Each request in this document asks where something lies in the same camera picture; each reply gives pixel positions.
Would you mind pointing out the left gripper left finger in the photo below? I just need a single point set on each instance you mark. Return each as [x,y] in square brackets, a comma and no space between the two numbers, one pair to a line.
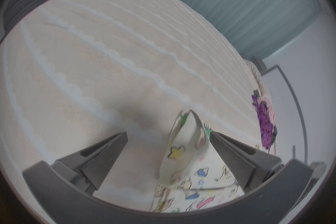
[97,162]

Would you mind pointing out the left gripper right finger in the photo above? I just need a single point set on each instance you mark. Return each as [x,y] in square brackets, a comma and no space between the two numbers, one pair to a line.
[244,162]

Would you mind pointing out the white printed pyjama top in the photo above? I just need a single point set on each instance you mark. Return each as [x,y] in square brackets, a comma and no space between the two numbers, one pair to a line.
[183,154]

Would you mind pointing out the purple satin garment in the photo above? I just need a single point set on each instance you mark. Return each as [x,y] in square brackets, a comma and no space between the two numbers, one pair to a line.
[265,123]

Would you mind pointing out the pink garment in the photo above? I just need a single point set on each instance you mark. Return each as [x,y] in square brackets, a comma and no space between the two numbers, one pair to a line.
[270,110]

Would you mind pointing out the black garment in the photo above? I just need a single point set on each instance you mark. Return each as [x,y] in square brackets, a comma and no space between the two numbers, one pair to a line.
[256,92]

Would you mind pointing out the cream pillow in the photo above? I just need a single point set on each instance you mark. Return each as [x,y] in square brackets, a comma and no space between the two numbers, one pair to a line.
[256,73]

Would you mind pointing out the grey bedside table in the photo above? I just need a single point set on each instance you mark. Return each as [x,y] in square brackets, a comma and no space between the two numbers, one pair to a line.
[258,61]

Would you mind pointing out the bed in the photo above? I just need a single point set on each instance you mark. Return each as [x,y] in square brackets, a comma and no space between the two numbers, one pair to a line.
[118,47]

